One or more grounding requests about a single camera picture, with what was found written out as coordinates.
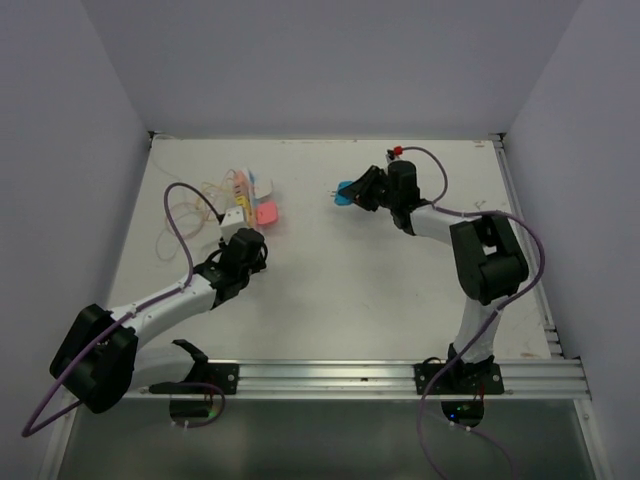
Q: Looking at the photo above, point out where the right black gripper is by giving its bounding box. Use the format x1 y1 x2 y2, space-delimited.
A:
339 167 399 213

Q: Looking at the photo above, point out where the blue plug adapter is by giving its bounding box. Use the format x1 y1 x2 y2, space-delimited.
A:
330 180 353 207

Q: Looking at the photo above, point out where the pink plug adapter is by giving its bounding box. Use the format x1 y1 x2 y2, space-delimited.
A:
255 201 279 227

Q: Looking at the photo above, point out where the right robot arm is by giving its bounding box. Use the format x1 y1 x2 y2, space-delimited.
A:
337 160 529 395

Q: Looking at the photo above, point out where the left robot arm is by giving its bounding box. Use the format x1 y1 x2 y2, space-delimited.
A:
49 228 268 414

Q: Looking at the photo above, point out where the yellow olive USB charger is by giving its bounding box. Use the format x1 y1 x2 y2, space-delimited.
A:
235 195 251 208

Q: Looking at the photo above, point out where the beige brown USB charger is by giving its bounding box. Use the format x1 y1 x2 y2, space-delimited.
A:
233 183 249 196

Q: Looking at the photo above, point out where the salmon pink USB charger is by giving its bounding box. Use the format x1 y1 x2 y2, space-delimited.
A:
234 171 247 186

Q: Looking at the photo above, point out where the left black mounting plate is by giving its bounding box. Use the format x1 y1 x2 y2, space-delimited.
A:
149 360 240 397

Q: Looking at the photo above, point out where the black mounting plate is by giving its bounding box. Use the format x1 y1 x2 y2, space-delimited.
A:
149 360 240 397
413 355 505 395

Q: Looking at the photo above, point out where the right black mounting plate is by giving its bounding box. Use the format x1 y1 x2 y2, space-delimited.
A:
413 355 505 395

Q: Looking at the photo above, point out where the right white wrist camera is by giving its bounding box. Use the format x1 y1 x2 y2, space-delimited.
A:
386 146 404 163

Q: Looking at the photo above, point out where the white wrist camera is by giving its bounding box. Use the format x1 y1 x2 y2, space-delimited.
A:
386 146 404 163
219 206 249 243

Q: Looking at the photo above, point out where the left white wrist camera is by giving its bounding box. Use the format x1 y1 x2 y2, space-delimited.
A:
219 206 249 243

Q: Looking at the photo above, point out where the pink charging cable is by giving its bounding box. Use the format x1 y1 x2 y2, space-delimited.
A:
155 169 236 262

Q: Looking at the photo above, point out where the yellow charging cable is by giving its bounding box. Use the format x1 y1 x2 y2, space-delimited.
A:
194 172 236 221

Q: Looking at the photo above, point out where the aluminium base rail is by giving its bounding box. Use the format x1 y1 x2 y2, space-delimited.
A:
130 354 591 400

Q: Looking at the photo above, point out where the power strip white cord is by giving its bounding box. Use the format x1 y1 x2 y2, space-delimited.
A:
152 158 201 191

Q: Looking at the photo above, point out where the right side aluminium rail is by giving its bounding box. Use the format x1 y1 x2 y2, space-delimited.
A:
491 133 565 359

